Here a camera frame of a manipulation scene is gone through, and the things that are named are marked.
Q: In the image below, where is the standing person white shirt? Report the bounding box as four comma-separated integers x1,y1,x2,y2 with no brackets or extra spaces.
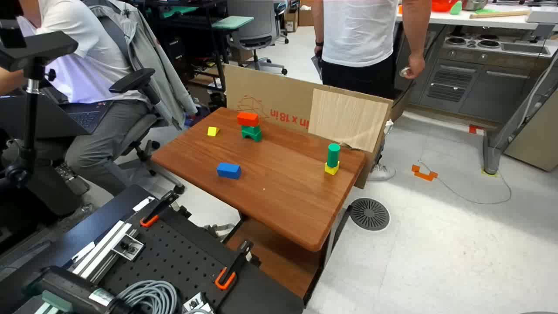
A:
313,0,435,102

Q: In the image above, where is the light plywood panel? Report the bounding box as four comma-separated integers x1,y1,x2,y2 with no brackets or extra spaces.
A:
307,88,391,154

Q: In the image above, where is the black office chair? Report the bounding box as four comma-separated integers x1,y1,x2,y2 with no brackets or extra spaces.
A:
109,67,189,194

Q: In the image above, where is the grey coiled cable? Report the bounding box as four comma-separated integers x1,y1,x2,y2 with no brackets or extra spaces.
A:
112,278,180,314

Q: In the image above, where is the green arch building block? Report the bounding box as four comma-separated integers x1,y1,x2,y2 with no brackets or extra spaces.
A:
241,125,266,144

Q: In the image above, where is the brown cardboard box wall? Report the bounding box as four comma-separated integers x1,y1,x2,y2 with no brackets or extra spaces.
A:
224,62,396,189

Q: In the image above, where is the blue building block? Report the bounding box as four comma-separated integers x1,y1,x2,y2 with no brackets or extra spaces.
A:
217,161,243,182

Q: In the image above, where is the orange building block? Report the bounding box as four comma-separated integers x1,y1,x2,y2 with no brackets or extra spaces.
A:
236,111,262,128

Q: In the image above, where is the seated person white shirt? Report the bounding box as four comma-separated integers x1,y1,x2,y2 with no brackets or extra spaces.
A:
0,0,154,198

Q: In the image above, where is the black clamp orange handle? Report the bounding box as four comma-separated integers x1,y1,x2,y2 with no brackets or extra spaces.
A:
138,184,187,231
213,240,262,294

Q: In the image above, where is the silver aluminium rail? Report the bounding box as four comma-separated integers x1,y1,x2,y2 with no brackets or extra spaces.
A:
68,219,147,280

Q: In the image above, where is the green cylinder building block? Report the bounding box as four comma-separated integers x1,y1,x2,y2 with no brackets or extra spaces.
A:
327,142,344,172

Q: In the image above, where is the thin grey floor cable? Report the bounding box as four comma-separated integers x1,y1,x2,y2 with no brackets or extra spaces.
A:
419,161,515,207

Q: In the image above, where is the black perforated breadboard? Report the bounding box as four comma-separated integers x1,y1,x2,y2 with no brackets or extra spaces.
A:
0,184,307,314

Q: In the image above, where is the grey swivel chair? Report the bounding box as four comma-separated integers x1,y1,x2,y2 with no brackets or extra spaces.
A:
225,0,292,78

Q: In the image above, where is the orange floor tape mark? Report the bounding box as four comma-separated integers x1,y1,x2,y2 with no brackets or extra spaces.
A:
410,163,440,184

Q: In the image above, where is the grey desk with drawers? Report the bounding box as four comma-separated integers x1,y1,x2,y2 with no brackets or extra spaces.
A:
395,0,558,177

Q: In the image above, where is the round black floor grate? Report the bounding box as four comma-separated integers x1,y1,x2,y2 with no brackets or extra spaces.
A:
347,198,393,233

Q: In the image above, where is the brown wooden table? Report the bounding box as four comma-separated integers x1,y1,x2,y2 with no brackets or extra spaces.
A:
149,107,370,303

